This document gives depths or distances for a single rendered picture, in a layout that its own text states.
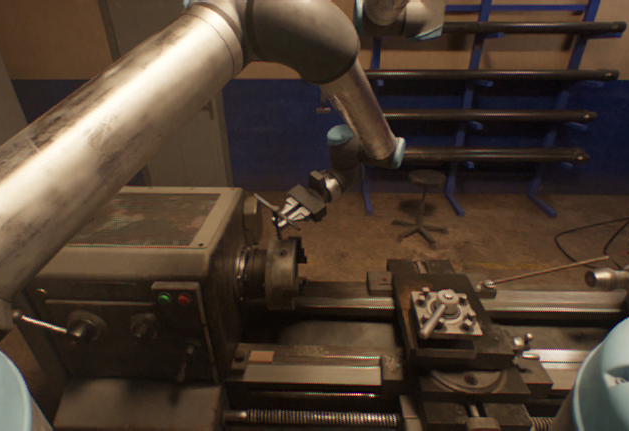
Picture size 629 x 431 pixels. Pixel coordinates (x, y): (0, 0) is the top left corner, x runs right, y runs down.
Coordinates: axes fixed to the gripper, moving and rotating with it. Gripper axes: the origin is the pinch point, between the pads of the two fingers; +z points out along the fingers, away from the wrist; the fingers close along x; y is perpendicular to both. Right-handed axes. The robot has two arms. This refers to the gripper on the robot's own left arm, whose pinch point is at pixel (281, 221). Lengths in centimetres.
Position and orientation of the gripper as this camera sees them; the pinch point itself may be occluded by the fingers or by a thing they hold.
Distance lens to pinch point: 107.0
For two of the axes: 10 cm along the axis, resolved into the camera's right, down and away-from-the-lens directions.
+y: 0.5, 6.4, 7.7
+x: -6.8, -5.4, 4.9
